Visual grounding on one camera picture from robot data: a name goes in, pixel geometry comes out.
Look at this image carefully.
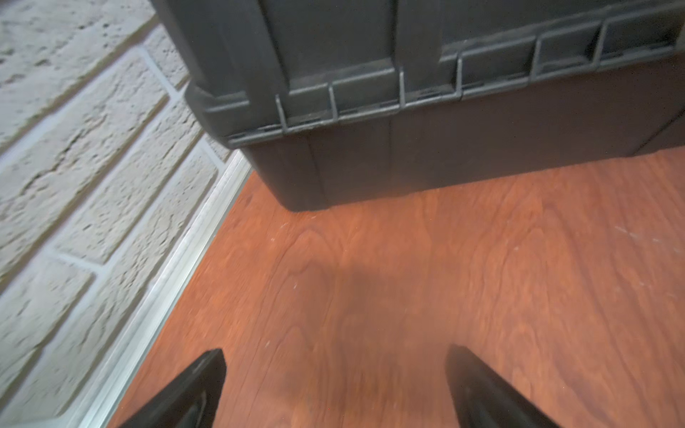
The aluminium wall edge strip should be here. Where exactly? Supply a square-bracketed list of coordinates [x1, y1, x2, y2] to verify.
[64, 151, 252, 427]

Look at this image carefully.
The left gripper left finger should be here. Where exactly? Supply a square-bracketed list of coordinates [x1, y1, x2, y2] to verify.
[122, 349, 227, 428]

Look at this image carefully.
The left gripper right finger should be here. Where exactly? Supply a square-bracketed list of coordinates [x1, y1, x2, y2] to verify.
[445, 344, 558, 427]

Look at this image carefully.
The black plastic toolbox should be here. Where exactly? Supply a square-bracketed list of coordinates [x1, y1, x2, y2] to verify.
[153, 1, 684, 212]

